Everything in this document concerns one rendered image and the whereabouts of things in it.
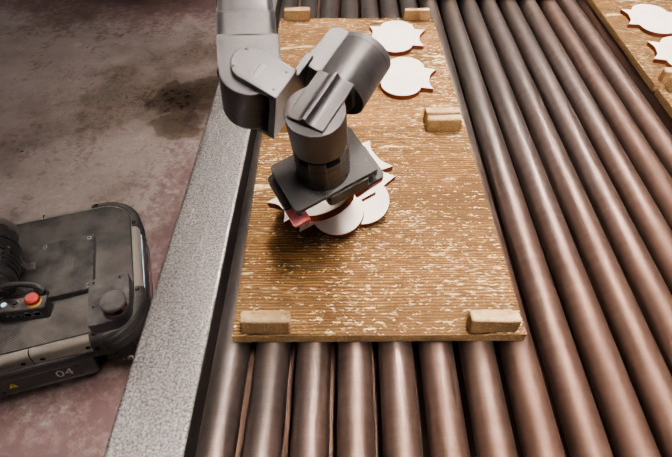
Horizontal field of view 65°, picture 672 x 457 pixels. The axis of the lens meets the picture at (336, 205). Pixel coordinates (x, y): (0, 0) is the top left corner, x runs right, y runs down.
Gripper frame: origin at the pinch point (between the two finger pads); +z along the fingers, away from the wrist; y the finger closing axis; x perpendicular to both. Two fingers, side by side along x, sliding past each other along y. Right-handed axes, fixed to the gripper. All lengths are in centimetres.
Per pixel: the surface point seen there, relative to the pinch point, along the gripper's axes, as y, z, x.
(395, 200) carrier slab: -10.7, 11.9, -0.8
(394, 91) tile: -25.0, 20.3, -23.0
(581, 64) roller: -66, 31, -15
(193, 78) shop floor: -2, 157, -172
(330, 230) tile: 0.6, 7.5, 0.2
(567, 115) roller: -50, 23, -4
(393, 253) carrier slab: -5.2, 8.5, 7.1
